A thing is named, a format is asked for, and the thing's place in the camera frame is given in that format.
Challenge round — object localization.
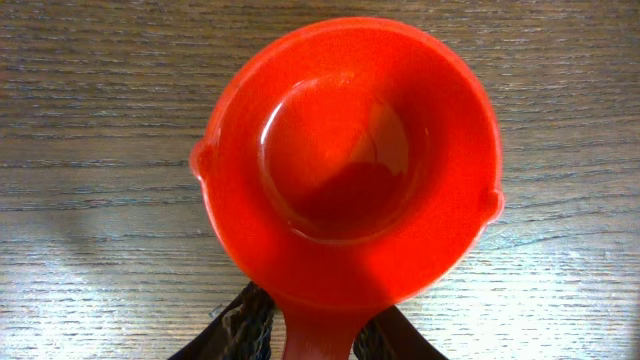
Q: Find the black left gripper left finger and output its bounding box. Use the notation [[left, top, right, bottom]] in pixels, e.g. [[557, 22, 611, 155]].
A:
[[169, 282, 275, 360]]

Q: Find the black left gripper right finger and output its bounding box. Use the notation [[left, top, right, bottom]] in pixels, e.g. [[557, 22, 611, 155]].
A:
[[353, 306, 448, 360]]

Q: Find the red measuring scoop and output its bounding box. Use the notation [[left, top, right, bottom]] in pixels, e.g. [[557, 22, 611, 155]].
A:
[[189, 17, 505, 359]]

